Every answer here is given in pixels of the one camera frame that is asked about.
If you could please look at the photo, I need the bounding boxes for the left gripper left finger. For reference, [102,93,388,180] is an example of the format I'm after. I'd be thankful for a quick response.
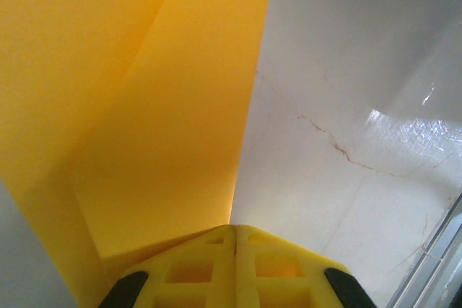
[99,224,237,308]

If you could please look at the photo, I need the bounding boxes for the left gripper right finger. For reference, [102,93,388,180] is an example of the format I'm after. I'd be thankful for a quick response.
[234,224,377,308]

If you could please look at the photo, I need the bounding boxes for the orange paper sheet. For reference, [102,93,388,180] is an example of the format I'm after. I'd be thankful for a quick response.
[0,0,277,308]

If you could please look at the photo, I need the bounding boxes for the wide aluminium rail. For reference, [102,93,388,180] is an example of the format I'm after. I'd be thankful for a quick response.
[385,191,462,308]

